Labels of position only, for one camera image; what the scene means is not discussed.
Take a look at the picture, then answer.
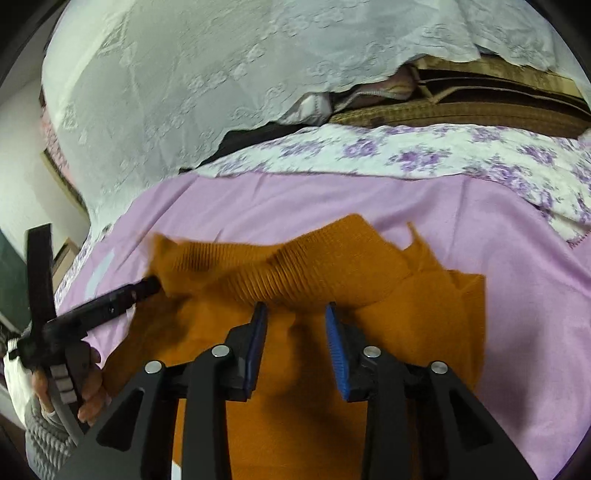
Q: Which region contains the white lace cloth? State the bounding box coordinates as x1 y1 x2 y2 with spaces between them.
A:
41 0 555 227

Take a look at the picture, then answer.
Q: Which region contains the pink striped cloth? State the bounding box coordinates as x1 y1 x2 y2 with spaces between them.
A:
346 68 417 100

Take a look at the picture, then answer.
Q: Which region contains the orange knitted cat sweater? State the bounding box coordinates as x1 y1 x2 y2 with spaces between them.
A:
99 213 488 480

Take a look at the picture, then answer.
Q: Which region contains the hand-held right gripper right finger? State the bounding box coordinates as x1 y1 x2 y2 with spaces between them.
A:
324 302 539 480

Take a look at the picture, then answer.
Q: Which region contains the brown woven mat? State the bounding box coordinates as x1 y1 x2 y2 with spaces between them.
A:
330 54 591 139

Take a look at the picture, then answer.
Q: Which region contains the purple floral-edged bed sheet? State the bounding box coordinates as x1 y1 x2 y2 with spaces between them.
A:
53 122 591 480

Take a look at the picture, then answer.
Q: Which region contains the grey cable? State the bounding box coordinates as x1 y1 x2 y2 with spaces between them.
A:
45 387 85 441

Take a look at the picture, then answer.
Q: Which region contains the white fabric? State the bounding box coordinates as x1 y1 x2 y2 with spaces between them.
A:
4 350 34 418

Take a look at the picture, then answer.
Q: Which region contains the dark cloth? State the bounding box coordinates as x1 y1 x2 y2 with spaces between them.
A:
216 122 296 158

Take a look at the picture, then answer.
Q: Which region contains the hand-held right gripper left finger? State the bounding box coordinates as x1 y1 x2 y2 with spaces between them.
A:
55 302 269 480

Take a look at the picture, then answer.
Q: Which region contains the green board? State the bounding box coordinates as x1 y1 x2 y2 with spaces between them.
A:
0 230 29 334

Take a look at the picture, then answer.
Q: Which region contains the white crumpled cloth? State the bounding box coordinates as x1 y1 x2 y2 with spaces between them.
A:
281 91 334 126

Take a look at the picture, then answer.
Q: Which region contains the person's left forearm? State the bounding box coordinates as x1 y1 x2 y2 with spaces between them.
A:
23 398 85 480

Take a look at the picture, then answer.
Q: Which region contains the person's left hand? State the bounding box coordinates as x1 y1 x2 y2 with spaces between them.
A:
33 347 112 428

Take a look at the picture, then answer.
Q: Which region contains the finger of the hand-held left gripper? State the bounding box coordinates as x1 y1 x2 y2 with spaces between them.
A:
56 276 163 333

